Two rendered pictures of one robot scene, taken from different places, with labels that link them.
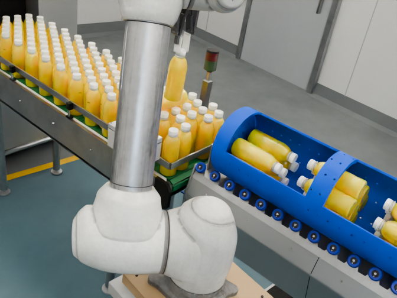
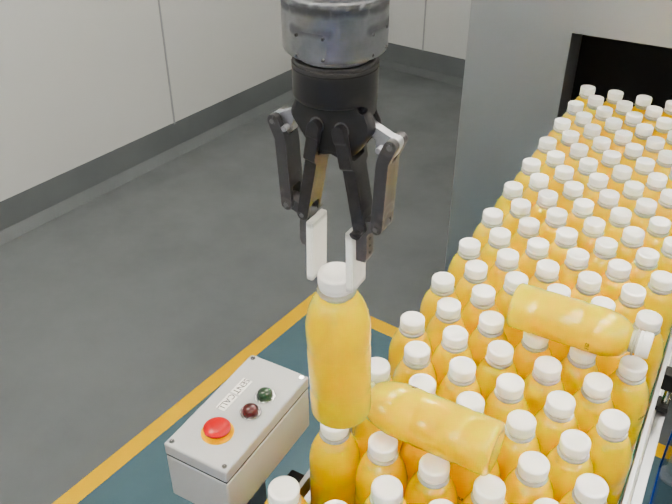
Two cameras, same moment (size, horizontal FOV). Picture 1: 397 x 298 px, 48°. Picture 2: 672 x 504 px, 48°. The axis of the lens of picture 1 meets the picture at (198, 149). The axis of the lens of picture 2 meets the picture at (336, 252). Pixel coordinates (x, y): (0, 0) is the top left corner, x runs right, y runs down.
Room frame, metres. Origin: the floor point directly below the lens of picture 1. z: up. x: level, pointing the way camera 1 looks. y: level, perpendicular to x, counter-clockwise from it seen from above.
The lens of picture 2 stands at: (1.55, -0.49, 1.84)
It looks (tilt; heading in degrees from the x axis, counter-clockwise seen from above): 34 degrees down; 83
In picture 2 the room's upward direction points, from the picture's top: straight up
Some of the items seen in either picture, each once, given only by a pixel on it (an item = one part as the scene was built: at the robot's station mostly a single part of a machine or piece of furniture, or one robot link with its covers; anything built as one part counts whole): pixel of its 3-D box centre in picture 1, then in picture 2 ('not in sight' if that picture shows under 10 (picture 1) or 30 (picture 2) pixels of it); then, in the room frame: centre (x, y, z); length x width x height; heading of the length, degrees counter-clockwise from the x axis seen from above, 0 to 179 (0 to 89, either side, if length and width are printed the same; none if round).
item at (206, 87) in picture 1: (192, 170); not in sight; (2.13, 0.01, 0.55); 0.04 x 0.04 x 1.10; 54
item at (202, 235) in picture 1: (201, 239); not in sight; (0.85, -0.05, 1.19); 0.18 x 0.16 x 0.22; 103
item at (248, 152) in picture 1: (255, 156); not in sight; (1.46, -0.22, 1.10); 0.19 x 0.07 x 0.07; 54
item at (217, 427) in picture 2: not in sight; (217, 428); (1.47, 0.21, 1.11); 0.04 x 0.04 x 0.01
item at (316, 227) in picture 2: (178, 44); (316, 245); (1.60, 0.14, 1.43); 0.03 x 0.01 x 0.07; 54
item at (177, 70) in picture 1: (176, 76); (339, 350); (1.63, 0.13, 1.29); 0.07 x 0.07 x 0.19
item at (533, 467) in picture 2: not in sight; (533, 467); (1.87, 0.11, 1.09); 0.04 x 0.04 x 0.02
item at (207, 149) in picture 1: (202, 151); not in sight; (1.66, -0.02, 0.96); 0.40 x 0.01 x 0.03; 144
